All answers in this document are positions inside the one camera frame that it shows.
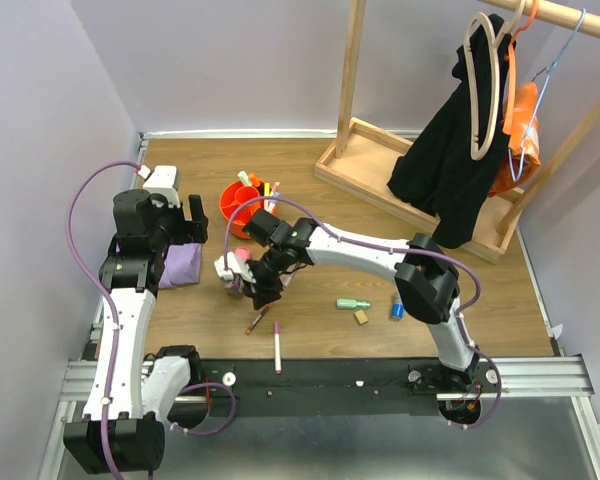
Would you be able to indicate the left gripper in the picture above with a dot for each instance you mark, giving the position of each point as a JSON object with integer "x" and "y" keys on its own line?
{"x": 191, "y": 230}

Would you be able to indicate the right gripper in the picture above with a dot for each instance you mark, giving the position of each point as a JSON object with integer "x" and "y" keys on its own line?
{"x": 261, "y": 292}

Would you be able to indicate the red pen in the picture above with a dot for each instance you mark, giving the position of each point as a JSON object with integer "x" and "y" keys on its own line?
{"x": 262, "y": 312}

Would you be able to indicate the pink capped white marker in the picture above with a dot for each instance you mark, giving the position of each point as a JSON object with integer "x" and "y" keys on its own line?
{"x": 277, "y": 348}

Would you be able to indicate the mint green highlighter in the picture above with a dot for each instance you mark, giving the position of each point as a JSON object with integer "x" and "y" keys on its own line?
{"x": 244, "y": 178}

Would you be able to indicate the black orange highlighter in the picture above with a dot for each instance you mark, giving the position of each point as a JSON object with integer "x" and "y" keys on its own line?
{"x": 254, "y": 179}

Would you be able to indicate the green stapler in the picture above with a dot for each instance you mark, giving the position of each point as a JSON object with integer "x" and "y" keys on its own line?
{"x": 352, "y": 304}

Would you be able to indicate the yellow capped white marker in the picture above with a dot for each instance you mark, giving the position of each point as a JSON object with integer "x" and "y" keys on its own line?
{"x": 267, "y": 193}

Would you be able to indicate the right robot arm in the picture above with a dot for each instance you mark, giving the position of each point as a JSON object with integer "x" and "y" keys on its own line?
{"x": 426, "y": 280}

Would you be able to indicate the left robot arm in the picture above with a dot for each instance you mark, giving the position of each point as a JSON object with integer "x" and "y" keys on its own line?
{"x": 122, "y": 428}

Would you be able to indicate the pink lidded marker bottle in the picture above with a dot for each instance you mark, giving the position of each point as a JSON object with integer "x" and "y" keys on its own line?
{"x": 237, "y": 257}

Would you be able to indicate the purple cloth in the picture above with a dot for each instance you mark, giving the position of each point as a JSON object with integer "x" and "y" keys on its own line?
{"x": 182, "y": 266}

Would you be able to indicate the orange round desk organizer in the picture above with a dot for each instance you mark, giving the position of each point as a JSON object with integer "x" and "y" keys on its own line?
{"x": 235, "y": 195}

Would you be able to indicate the tan eraser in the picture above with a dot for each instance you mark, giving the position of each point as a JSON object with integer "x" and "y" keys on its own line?
{"x": 361, "y": 317}

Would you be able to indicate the blue jar grey lid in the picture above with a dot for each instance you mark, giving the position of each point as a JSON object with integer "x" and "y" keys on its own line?
{"x": 397, "y": 308}

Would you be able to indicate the black garment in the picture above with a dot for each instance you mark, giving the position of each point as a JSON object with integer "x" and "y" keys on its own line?
{"x": 437, "y": 174}

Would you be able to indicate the orange garment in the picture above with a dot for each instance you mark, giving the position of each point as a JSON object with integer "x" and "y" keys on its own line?
{"x": 522, "y": 158}

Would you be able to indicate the orange hanger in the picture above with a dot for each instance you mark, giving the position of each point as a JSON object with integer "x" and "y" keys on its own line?
{"x": 511, "y": 56}

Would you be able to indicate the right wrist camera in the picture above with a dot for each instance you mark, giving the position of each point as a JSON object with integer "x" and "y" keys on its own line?
{"x": 225, "y": 270}

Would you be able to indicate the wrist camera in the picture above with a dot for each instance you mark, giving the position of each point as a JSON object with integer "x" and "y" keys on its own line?
{"x": 225, "y": 270}
{"x": 164, "y": 180}

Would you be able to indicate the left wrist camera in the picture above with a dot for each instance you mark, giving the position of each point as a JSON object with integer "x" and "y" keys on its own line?
{"x": 164, "y": 180}

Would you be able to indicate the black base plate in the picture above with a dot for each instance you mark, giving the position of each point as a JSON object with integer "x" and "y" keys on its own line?
{"x": 333, "y": 387}

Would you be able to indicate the aluminium rail frame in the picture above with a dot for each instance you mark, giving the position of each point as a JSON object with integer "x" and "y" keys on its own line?
{"x": 539, "y": 425}

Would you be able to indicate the blue wire hanger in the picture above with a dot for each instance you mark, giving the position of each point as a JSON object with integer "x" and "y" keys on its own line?
{"x": 543, "y": 77}

